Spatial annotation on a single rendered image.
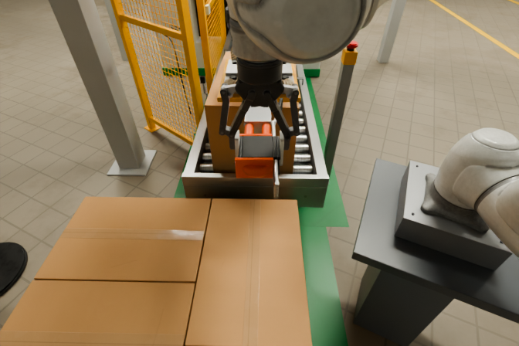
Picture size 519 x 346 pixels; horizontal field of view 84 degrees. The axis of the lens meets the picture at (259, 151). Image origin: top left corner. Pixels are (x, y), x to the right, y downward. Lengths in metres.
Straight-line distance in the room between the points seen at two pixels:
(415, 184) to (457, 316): 0.98
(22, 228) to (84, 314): 1.32
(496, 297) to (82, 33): 2.13
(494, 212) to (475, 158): 0.14
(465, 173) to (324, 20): 0.78
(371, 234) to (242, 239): 0.50
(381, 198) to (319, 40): 0.99
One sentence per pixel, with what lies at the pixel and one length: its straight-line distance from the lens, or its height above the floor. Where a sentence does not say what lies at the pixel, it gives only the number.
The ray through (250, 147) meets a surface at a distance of 0.57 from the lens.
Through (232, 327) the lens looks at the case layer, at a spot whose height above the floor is 0.54.
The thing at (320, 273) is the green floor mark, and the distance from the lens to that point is 1.81.
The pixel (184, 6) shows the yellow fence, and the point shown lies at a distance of 1.84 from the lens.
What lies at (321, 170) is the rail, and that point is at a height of 0.60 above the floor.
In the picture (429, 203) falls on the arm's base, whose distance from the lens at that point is 1.07.
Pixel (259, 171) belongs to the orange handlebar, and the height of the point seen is 1.20.
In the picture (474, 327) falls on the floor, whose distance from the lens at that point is 1.97.
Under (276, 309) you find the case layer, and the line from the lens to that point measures 1.11.
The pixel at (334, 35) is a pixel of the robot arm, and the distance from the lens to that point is 0.24.
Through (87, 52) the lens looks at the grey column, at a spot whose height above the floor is 0.94.
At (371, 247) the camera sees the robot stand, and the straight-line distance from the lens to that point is 1.04.
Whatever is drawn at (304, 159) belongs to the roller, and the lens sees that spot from 1.59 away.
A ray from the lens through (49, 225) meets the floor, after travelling 2.37.
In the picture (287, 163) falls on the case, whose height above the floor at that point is 0.64.
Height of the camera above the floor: 1.58
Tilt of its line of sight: 40 degrees down
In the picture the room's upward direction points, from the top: straight up
